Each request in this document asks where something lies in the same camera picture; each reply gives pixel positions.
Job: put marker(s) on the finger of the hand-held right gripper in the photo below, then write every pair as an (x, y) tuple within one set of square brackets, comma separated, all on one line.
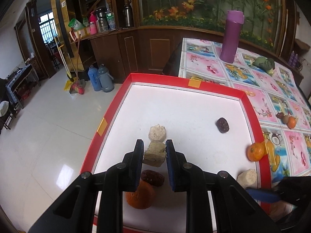
[(262, 195)]

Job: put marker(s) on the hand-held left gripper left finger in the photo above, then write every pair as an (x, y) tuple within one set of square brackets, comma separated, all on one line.
[(138, 167)]

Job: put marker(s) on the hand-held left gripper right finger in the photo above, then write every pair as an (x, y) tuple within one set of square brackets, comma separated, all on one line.
[(171, 167)]

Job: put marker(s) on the dried red date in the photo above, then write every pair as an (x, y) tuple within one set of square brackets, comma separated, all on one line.
[(223, 125), (280, 115), (151, 178)]

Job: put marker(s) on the beige puffed rice cake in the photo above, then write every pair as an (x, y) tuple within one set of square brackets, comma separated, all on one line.
[(158, 133), (246, 178), (153, 155)]

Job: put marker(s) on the orange tangerine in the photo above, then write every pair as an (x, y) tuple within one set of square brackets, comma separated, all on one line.
[(292, 123), (139, 196), (255, 151)]

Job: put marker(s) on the red-edged white box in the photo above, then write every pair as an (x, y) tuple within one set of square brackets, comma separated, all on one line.
[(194, 116)]

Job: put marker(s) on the brown kiwi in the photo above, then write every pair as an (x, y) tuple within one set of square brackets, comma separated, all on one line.
[(285, 119)]

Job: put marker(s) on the grey thermos jug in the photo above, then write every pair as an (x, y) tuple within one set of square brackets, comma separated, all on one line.
[(105, 79)]

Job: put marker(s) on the red broom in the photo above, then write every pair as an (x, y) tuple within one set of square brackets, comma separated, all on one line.
[(78, 87)]

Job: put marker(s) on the blue thermos jug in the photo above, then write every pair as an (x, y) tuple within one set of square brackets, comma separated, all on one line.
[(93, 77)]

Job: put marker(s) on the printed fruit tablecloth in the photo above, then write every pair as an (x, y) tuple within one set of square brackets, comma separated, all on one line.
[(267, 87)]

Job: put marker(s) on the brown wooden cabinet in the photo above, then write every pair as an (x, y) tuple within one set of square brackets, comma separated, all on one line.
[(136, 51)]

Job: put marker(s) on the purple spray can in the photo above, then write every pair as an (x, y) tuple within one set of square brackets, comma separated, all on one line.
[(292, 58), (297, 60)]

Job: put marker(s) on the green bok choy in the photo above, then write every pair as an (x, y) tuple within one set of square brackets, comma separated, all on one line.
[(263, 63)]

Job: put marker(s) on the purple thermos bottle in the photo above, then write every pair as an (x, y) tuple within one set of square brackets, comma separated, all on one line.
[(230, 38)]

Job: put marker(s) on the cardboard box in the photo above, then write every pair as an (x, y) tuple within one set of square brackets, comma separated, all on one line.
[(80, 33)]

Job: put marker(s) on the pink bottle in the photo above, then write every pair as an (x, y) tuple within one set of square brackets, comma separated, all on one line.
[(92, 28)]

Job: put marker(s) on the green and white bag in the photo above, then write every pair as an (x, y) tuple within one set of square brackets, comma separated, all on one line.
[(111, 20)]

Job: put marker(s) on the steel thermos on counter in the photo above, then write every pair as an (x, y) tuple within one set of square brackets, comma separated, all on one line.
[(127, 16)]

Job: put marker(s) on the black thermos flask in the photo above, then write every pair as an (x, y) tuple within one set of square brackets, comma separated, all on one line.
[(100, 17)]

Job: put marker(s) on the green snack bag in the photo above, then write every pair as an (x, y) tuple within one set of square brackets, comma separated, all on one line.
[(75, 24)]

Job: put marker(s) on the glass case with artificial flowers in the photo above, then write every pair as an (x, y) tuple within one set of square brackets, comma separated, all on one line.
[(206, 0)]

